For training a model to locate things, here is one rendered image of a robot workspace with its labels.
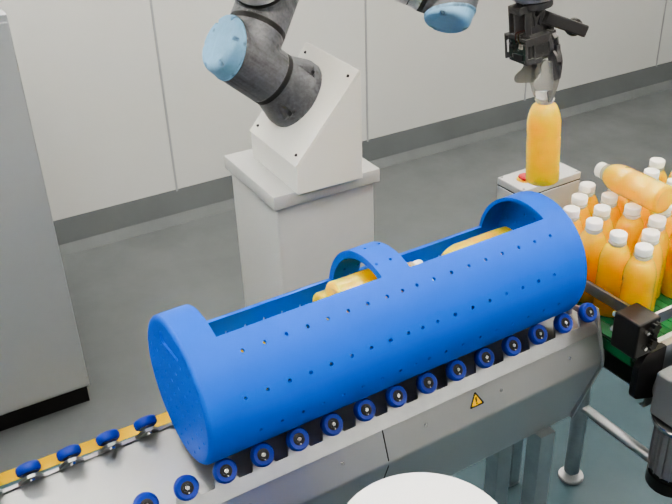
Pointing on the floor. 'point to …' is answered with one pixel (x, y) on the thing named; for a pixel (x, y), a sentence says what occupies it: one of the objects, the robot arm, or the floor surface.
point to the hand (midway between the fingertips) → (545, 92)
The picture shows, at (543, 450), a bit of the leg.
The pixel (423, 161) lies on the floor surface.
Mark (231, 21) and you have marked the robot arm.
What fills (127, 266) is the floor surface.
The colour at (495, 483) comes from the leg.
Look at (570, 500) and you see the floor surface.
